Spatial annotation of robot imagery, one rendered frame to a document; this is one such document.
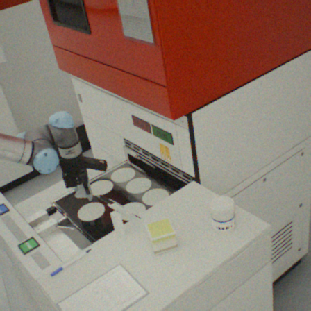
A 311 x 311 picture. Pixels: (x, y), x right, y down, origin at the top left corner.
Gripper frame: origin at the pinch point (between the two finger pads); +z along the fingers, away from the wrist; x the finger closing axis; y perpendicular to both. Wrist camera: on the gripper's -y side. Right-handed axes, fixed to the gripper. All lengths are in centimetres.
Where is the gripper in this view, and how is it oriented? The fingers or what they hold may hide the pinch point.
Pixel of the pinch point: (91, 197)
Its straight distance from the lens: 165.6
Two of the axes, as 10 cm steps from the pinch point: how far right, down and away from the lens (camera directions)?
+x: 1.7, 5.3, -8.3
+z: 1.6, 8.2, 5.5
